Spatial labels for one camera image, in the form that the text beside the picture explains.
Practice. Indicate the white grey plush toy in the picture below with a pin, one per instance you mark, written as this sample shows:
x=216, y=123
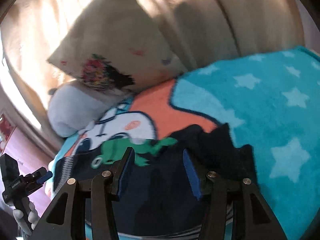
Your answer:
x=73, y=106

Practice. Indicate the beige floral print cushion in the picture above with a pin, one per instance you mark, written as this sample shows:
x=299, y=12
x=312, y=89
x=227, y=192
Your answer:
x=115, y=44

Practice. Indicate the left human hand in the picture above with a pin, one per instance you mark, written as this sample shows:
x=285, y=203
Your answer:
x=33, y=219

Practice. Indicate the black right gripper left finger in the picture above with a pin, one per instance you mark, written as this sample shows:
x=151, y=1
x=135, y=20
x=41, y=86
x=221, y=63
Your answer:
x=64, y=218

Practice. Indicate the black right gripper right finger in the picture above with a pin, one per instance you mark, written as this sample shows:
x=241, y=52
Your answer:
x=252, y=216

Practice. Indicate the turquoise cartoon fleece blanket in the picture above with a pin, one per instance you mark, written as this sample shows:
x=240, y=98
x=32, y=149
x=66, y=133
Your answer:
x=269, y=101

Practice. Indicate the striped navy toddler pants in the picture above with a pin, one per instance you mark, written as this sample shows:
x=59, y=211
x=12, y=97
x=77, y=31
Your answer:
x=158, y=200

